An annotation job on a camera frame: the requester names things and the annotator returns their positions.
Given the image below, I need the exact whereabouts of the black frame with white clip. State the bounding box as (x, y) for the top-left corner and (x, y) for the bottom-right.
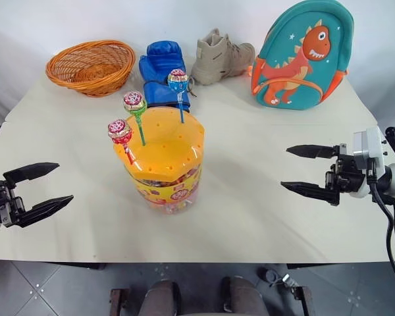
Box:
(257, 266), (313, 316)

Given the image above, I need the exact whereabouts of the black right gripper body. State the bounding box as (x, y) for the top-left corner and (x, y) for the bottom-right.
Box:
(323, 143), (373, 207)

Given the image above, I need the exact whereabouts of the dark rounded shape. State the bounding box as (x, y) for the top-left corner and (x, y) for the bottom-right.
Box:
(138, 279), (182, 316)
(220, 276), (271, 316)

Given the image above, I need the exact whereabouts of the blue boxing glove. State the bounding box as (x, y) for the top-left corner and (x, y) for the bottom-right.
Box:
(138, 40), (192, 110)

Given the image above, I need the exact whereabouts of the rusty metal frame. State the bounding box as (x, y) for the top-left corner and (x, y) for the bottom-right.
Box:
(109, 288), (131, 316)

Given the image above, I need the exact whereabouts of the blue-stick lollipop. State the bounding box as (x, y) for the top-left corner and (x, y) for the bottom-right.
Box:
(167, 68), (189, 124)

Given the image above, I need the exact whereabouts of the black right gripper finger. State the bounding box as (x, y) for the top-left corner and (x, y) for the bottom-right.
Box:
(286, 144), (337, 160)
(280, 181), (340, 207)

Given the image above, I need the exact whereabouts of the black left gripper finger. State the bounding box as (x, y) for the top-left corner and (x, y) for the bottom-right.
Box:
(17, 194), (74, 229)
(3, 162), (61, 190)

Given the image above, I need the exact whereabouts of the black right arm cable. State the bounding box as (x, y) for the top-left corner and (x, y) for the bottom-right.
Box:
(365, 157), (395, 296)

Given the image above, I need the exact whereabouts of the green-stick lollipop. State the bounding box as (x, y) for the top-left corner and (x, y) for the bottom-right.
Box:
(122, 91), (148, 147)

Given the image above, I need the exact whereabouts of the teal dinosaur backpack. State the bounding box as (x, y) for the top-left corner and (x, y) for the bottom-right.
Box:
(248, 0), (356, 111)

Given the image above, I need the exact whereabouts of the dark rounded left shape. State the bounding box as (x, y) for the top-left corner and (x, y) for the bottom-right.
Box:
(138, 279), (182, 316)

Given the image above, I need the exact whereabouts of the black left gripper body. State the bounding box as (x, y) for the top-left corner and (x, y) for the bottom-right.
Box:
(0, 180), (26, 228)

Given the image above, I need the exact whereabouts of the red-stick lollipop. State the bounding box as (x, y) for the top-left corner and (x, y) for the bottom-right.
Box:
(107, 118), (135, 166)

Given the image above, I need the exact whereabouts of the dark rounded right shape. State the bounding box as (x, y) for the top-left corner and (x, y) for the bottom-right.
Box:
(220, 276), (271, 316)

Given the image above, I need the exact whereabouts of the yellow lollipop jar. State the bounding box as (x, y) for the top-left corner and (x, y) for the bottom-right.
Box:
(113, 105), (206, 216)

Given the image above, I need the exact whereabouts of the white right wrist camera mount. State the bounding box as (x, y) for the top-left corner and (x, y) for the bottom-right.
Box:
(352, 126), (388, 167)

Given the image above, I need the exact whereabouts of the orange wicker basket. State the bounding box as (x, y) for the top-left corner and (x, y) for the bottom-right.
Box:
(45, 39), (137, 98)

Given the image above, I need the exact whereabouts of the beige high-top shoe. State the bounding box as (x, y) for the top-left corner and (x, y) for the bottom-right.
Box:
(188, 28), (256, 97)

